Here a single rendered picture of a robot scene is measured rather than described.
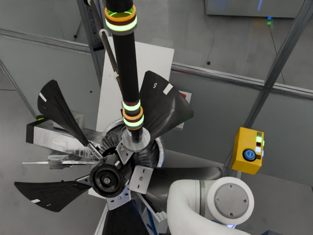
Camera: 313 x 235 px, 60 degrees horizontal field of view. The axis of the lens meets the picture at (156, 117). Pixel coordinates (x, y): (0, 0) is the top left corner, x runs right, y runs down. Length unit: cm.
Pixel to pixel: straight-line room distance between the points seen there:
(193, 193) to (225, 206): 7
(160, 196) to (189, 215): 43
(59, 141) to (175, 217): 71
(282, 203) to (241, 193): 180
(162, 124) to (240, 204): 36
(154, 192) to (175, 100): 30
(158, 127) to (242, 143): 46
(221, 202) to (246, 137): 68
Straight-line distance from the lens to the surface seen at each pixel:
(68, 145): 110
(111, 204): 97
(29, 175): 242
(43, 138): 115
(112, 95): 109
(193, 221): 47
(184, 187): 55
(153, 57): 103
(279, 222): 227
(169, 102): 79
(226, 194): 52
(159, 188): 90
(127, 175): 89
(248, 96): 154
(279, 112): 163
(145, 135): 67
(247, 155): 112
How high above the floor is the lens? 204
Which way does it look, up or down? 56 degrees down
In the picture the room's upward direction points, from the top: straight up
